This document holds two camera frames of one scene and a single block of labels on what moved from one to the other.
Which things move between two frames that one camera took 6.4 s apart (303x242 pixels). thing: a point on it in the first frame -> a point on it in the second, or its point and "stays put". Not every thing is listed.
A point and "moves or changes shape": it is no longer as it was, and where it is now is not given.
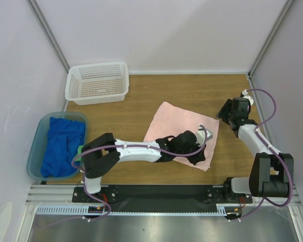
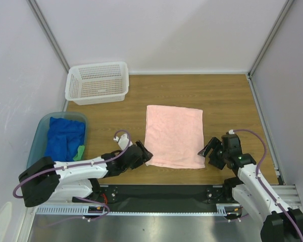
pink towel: x=169 y=120 moves or changes shape
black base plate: x=162 y=195 stays put
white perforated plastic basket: x=97 y=83 stays put
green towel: x=79 y=159 stays put
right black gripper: x=228 y=111 -> x=214 y=153
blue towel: x=64 y=137 stays put
